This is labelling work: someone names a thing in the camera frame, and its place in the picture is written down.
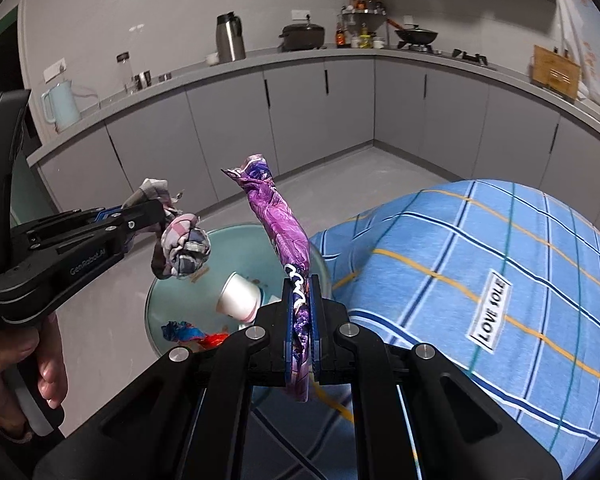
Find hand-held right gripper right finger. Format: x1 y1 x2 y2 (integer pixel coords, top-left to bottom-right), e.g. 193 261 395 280
310 275 563 480

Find wooden knife block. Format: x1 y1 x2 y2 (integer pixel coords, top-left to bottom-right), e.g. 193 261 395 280
530 45 582 103

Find plaid wrapper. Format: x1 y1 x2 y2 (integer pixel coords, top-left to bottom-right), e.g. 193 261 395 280
122 178 212 282

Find teal plastic basin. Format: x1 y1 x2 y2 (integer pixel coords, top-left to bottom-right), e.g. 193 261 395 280
145 223 333 361

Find white orange print curtain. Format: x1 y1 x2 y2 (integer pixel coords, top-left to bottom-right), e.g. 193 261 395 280
550 0 600 111

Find black rice cooker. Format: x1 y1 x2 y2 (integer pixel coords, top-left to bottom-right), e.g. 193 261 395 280
279 21 327 52

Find blue plaid tablecloth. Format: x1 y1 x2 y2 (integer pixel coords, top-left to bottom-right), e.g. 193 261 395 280
252 178 600 476

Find white blue paper cup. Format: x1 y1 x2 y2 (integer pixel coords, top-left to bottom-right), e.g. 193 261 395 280
215 271 262 323

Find black wok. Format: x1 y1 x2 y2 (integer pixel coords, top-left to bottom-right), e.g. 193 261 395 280
386 19 439 46

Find steel spice rack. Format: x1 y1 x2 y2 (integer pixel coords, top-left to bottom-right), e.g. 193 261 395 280
341 0 388 26

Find red orange snack wrapper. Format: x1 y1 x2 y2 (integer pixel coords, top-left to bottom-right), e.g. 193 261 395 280
161 319 230 350

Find steel thermos jug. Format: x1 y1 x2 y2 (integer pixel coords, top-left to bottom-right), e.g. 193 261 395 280
216 12 247 63

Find gas stove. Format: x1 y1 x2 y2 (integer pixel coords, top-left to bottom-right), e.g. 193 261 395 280
397 42 498 68

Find glass jar black lid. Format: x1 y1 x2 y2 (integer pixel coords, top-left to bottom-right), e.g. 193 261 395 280
116 51 133 93

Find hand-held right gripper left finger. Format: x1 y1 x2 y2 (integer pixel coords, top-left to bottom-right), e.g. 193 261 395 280
32 277 297 480

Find person's left hand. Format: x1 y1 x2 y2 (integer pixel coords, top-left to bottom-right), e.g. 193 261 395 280
0 311 69 444

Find teal electric kettle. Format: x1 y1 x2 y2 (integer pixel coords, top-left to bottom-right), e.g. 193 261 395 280
40 78 84 132

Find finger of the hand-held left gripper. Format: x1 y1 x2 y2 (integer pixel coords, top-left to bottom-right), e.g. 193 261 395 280
11 199 167 235
27 217 167 262

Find grey base cabinets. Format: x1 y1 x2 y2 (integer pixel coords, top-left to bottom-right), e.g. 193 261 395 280
25 42 600 226

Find purple snack wrapper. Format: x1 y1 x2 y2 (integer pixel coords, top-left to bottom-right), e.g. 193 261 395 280
221 154 313 403

